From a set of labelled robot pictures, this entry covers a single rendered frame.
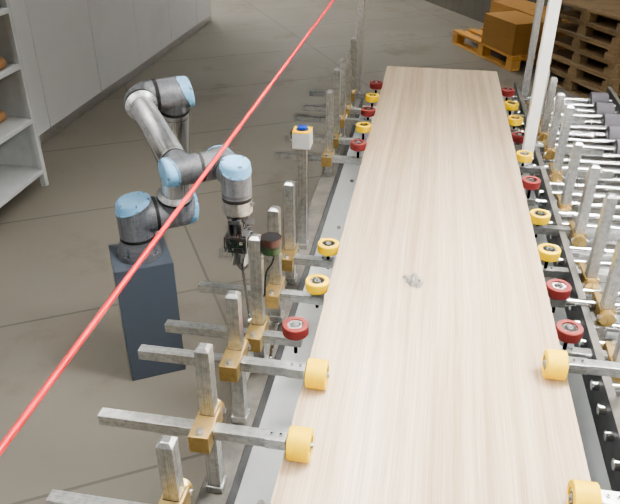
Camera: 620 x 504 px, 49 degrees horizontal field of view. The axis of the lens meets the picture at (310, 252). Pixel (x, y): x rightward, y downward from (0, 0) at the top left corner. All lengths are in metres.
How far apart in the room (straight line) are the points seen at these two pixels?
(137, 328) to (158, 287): 0.23
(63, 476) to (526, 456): 1.88
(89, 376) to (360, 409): 1.86
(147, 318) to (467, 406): 1.70
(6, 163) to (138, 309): 2.63
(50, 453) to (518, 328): 1.94
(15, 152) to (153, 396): 2.69
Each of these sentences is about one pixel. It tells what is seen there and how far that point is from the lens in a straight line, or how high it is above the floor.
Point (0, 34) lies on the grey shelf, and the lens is 5.10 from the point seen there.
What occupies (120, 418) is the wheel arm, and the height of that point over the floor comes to 0.96.
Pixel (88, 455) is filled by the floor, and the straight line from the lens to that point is 3.03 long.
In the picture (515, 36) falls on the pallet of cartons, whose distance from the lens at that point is 8.09.
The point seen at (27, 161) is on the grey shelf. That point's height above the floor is 0.18.
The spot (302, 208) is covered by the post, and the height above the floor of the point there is 0.89.
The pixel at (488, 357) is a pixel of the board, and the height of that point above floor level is 0.90.
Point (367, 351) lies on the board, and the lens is 1.97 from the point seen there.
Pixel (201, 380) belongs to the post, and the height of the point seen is 1.08.
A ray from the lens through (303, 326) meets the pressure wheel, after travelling 2.04.
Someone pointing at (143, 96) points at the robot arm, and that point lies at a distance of 2.49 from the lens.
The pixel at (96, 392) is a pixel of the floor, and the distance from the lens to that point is 3.30.
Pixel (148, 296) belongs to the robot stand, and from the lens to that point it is 3.05.
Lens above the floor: 2.14
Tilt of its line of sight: 31 degrees down
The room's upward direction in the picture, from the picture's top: straight up
